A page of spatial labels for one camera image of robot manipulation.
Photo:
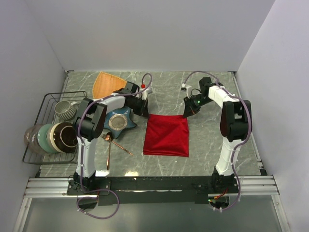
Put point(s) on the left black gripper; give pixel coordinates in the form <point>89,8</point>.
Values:
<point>144,110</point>

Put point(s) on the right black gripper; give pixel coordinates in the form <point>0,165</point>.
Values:
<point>189,109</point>

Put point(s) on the red cloth napkin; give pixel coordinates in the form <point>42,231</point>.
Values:
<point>167,136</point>

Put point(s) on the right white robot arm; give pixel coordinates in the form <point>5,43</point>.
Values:
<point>235,125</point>

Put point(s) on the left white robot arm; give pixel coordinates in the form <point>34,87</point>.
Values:
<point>89,124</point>

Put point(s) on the blue star-shaped dish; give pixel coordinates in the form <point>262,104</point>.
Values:
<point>118,120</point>

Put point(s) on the copper spoon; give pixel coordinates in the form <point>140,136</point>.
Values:
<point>108,151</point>

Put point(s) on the copper fork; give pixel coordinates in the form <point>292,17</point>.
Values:
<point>119,146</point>

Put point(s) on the orange woven basket tray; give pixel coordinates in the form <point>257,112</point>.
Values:
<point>105,84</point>

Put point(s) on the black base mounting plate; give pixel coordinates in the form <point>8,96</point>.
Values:
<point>109,197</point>

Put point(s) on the grey ribbed mug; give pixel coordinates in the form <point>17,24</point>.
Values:
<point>66,110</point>

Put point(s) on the brown cream ceramic bowl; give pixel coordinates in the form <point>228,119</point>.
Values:
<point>62,137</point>

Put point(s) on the green ceramic bowl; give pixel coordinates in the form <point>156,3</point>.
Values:
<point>42,138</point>

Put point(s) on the clear glass bowl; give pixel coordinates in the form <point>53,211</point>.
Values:
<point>31,139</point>

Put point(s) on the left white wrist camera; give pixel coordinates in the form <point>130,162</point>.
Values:
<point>146,92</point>

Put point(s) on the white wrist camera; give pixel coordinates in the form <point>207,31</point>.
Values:
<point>146,92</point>
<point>187,88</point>

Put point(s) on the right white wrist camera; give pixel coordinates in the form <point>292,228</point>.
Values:
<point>187,88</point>

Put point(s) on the black wire dish rack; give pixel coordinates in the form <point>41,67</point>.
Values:
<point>46,115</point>

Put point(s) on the aluminium frame rail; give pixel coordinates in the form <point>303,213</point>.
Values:
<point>66,187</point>

